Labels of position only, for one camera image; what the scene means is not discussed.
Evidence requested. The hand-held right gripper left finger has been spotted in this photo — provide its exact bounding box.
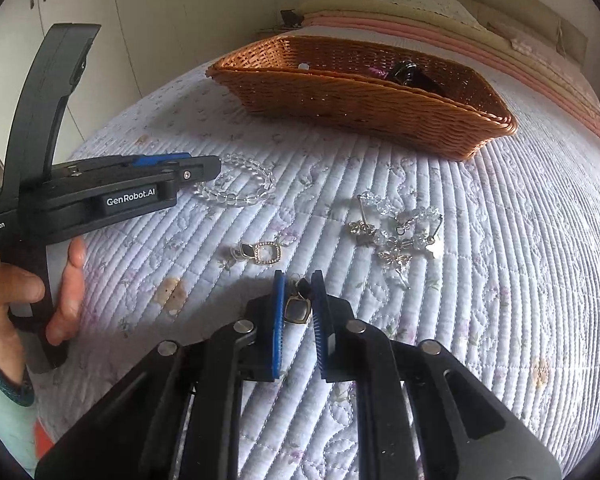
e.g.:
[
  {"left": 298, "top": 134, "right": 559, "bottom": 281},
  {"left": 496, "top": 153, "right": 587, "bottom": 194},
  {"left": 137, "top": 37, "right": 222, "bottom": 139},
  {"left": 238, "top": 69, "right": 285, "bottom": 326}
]
[{"left": 35, "top": 270, "right": 287, "bottom": 480}]

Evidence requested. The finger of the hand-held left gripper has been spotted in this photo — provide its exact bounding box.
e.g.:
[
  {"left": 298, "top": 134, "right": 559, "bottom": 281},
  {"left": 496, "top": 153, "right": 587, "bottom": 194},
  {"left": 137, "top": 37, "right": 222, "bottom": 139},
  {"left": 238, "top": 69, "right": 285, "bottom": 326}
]
[
  {"left": 125, "top": 156, "right": 222, "bottom": 184},
  {"left": 130, "top": 152, "right": 193, "bottom": 167}
]

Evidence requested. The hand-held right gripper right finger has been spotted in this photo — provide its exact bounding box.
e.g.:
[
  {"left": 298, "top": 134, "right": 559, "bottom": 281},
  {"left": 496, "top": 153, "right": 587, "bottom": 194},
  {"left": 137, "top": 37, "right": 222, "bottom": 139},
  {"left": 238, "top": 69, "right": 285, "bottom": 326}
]
[{"left": 311, "top": 270, "right": 563, "bottom": 480}]

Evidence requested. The gold square black earring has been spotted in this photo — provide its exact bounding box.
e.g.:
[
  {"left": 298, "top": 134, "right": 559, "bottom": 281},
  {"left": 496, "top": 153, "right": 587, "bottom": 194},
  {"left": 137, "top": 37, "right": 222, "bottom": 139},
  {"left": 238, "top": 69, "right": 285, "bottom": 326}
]
[
  {"left": 230, "top": 241, "right": 283, "bottom": 267},
  {"left": 285, "top": 277, "right": 313, "bottom": 326}
]

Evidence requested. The clear bead bracelet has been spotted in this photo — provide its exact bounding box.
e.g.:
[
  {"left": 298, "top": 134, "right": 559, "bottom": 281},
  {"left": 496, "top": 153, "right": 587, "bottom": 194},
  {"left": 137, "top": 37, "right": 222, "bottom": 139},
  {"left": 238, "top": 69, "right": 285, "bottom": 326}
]
[{"left": 192, "top": 154, "right": 277, "bottom": 209}]

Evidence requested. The brown wicker basket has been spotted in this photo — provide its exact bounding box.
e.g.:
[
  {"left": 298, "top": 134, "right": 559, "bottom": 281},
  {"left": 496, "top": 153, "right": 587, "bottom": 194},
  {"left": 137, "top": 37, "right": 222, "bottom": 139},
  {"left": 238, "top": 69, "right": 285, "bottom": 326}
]
[{"left": 207, "top": 35, "right": 518, "bottom": 162}]

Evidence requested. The black claw hair clip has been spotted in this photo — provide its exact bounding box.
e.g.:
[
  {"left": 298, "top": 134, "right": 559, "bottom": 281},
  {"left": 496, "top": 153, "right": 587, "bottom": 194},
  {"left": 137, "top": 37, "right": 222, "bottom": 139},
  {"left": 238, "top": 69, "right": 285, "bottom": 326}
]
[{"left": 384, "top": 60, "right": 443, "bottom": 93}]

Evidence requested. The person's left forearm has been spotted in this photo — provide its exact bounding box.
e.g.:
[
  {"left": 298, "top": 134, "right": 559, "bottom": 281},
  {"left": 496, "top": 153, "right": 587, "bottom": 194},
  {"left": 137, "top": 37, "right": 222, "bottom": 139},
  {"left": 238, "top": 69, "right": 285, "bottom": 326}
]
[{"left": 0, "top": 332, "right": 37, "bottom": 476}]

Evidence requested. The person's left hand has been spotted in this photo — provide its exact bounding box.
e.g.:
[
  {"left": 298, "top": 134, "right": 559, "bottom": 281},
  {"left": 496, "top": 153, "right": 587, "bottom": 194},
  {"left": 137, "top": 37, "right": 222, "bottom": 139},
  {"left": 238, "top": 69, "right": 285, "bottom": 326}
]
[{"left": 0, "top": 236, "right": 87, "bottom": 347}]

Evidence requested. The crystal butterfly earring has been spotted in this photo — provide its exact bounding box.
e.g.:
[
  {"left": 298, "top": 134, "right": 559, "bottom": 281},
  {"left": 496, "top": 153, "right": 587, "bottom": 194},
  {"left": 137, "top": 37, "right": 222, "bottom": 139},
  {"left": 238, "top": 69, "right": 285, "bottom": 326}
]
[{"left": 377, "top": 237, "right": 415, "bottom": 288}]

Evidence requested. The gold bow stud earring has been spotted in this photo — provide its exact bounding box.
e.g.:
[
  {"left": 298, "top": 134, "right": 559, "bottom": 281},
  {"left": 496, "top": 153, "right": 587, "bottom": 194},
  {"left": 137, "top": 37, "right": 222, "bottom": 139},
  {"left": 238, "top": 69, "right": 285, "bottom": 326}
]
[{"left": 349, "top": 196, "right": 378, "bottom": 247}]

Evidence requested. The crystal bead drop earring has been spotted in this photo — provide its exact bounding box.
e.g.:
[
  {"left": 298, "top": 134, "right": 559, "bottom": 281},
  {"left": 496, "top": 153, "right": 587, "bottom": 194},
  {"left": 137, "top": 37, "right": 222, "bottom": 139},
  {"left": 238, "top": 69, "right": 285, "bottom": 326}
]
[
  {"left": 362, "top": 192, "right": 406, "bottom": 218},
  {"left": 395, "top": 205, "right": 446, "bottom": 261}
]

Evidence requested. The white wardrobe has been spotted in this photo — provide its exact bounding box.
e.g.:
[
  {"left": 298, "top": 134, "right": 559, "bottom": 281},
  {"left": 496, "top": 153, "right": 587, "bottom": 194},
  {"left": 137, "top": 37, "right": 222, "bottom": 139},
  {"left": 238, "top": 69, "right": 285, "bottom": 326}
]
[{"left": 0, "top": 0, "right": 331, "bottom": 171}]

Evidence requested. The quilted floral bedspread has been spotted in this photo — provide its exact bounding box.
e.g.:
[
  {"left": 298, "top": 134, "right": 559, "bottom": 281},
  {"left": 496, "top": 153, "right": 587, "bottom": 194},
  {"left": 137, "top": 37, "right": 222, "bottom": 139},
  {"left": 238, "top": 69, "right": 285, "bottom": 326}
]
[{"left": 27, "top": 60, "right": 600, "bottom": 480}]

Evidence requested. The yellow folded blanket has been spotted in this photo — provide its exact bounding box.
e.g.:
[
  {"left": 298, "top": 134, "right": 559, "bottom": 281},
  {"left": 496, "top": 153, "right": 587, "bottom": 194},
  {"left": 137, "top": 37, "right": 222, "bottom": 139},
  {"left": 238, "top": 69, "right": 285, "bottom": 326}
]
[{"left": 296, "top": 0, "right": 600, "bottom": 126}]

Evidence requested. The white floral pillow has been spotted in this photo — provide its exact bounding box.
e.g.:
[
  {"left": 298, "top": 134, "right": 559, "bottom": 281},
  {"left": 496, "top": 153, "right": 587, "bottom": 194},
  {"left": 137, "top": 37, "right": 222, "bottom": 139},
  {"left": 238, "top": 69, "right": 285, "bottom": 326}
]
[{"left": 325, "top": 0, "right": 481, "bottom": 31}]

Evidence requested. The pink pillow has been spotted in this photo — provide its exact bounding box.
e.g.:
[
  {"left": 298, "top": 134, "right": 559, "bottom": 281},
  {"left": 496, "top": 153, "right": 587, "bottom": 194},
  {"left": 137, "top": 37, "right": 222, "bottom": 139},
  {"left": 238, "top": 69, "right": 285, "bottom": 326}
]
[{"left": 510, "top": 35, "right": 596, "bottom": 101}]

